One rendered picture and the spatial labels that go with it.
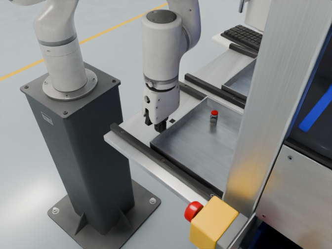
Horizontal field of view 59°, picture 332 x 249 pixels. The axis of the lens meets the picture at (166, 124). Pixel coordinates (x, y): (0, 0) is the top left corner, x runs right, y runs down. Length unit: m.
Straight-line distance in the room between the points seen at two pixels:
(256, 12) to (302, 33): 1.26
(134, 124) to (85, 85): 0.28
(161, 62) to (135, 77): 1.97
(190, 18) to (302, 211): 0.44
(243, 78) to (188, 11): 0.47
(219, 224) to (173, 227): 1.15
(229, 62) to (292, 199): 0.77
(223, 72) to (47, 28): 0.60
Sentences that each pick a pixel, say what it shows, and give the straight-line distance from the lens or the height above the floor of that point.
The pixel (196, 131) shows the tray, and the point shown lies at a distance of 0.86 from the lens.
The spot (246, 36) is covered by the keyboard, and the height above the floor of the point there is 0.83.
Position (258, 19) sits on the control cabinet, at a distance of 1.59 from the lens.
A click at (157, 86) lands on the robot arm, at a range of 0.67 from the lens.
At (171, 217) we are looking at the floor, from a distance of 1.69.
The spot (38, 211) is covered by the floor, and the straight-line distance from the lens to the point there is 1.85.
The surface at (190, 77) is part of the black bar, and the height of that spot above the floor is 0.90.
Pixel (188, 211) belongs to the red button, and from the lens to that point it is 0.56.
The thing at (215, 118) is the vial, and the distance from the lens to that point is 0.86.
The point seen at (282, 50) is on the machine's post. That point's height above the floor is 1.33.
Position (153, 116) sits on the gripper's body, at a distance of 0.72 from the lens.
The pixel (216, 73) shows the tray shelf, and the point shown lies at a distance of 1.10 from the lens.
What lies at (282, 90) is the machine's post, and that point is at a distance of 0.37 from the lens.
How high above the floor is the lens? 1.50
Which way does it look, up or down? 44 degrees down
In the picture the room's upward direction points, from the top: straight up
